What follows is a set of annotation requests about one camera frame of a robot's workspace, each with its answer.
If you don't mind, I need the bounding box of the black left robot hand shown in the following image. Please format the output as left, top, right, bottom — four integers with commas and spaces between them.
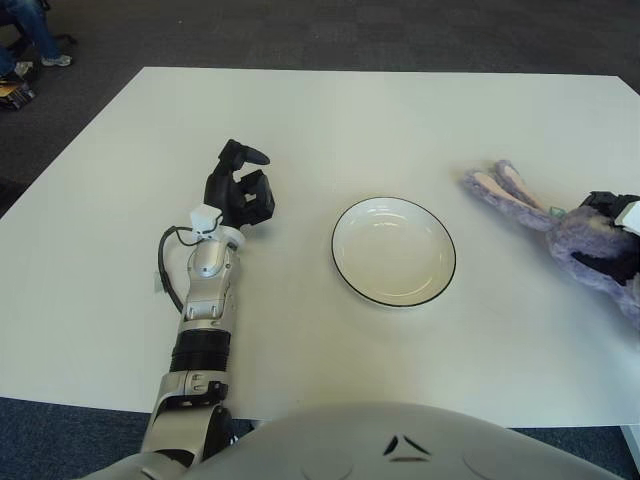
202, 139, 278, 231

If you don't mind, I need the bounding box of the white plate with black rim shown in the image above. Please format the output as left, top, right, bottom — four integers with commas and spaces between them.
330, 197, 457, 309

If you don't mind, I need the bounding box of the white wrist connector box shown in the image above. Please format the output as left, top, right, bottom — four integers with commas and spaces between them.
615, 196, 640, 235
189, 203, 225, 239

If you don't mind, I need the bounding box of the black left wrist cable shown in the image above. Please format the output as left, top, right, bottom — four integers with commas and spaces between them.
158, 225, 199, 315

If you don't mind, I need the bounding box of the purple plush bunny doll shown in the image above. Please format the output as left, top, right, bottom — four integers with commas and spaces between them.
460, 159, 640, 331

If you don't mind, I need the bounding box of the grey robot torso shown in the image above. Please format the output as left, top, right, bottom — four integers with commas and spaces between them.
184, 401, 640, 480

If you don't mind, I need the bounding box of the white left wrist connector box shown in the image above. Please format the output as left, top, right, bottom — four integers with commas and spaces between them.
189, 203, 225, 239

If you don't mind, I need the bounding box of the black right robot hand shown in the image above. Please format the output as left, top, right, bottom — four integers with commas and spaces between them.
571, 189, 640, 287

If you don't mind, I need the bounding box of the white right wrist connector box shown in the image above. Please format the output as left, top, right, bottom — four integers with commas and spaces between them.
615, 196, 640, 235

